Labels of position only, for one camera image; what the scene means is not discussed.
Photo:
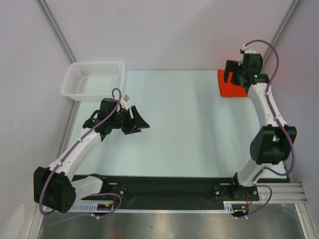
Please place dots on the white plastic mesh basket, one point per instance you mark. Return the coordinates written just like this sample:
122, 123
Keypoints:
93, 80

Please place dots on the aluminium corner post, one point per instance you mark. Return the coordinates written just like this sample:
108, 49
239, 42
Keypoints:
53, 24
276, 20

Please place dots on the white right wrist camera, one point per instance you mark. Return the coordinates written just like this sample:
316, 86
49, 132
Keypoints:
247, 51

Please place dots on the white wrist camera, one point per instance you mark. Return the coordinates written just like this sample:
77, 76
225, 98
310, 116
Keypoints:
247, 51
125, 100

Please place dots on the aluminium extrusion rail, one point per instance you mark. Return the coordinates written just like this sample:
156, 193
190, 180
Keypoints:
262, 193

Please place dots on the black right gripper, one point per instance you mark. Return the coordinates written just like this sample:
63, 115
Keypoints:
236, 76

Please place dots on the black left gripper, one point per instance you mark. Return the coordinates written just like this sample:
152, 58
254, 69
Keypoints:
137, 121

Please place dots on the orange t shirt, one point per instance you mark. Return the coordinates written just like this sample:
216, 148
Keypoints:
229, 90

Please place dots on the left aluminium corner post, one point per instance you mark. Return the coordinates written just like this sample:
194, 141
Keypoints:
53, 24

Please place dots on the right aluminium corner post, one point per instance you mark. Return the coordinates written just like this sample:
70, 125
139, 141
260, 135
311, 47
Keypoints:
276, 20

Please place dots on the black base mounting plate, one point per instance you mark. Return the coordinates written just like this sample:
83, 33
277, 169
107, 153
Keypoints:
172, 193

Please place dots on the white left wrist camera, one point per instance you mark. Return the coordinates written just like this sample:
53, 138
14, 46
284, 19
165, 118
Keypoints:
125, 100

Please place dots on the slotted grey cable duct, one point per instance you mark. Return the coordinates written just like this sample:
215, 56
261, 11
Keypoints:
102, 208

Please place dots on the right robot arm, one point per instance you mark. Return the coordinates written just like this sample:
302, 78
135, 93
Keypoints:
274, 141

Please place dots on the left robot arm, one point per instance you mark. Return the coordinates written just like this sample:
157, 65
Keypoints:
53, 186

